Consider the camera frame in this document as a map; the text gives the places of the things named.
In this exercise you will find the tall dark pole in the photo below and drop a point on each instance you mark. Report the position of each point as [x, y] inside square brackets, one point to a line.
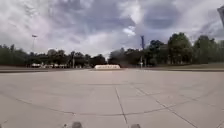
[142, 50]

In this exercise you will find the robot's own part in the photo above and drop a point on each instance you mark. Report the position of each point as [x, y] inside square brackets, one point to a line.
[76, 125]
[135, 126]

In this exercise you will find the pale paved plaza ground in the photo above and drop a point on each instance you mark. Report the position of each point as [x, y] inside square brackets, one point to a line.
[110, 93]

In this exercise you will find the grey building with window rows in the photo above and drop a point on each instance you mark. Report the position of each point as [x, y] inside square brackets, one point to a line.
[221, 15]

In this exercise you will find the row of trees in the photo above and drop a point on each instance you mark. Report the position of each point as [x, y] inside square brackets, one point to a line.
[176, 50]

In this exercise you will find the floodlight pole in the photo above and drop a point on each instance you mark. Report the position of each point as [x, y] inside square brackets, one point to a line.
[33, 43]

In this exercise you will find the low raised bed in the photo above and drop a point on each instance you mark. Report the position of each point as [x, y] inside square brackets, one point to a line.
[193, 67]
[20, 69]

